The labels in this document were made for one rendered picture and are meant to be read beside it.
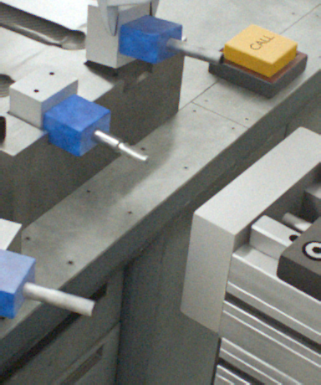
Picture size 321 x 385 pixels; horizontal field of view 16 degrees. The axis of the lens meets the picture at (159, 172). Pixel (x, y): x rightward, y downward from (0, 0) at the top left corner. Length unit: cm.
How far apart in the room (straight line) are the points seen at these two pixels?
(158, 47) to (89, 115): 10
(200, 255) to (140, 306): 50
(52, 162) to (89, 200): 7
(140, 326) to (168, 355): 16
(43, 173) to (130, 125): 13
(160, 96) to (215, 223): 41
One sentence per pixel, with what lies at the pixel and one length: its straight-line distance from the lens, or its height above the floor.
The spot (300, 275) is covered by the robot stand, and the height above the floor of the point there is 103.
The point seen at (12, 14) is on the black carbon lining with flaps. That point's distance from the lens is 114.
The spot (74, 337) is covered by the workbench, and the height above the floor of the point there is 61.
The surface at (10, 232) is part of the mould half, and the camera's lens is 90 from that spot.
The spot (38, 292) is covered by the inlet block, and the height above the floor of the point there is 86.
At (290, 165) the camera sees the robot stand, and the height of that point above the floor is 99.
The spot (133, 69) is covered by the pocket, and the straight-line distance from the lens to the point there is 108.
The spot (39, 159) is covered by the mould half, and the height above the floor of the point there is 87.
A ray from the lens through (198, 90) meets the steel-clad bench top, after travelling 118.
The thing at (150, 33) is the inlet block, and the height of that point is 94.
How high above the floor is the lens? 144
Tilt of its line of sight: 37 degrees down
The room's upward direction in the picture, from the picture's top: 6 degrees clockwise
